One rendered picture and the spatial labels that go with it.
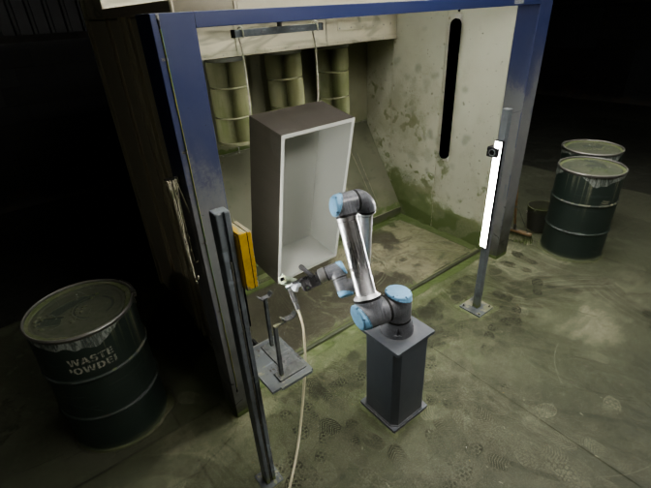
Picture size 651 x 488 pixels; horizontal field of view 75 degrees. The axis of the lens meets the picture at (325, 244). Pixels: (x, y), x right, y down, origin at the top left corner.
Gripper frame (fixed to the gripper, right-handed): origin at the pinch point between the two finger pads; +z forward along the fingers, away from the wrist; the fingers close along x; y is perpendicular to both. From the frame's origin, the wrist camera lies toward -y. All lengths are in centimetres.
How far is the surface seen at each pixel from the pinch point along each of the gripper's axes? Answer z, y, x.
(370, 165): -98, -127, 218
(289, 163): -26, -89, 36
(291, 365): 2, 44, -52
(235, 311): 7, 14, -86
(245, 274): -4, 4, -95
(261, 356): 15, 35, -47
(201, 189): 8, -47, -73
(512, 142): -207, -58, 112
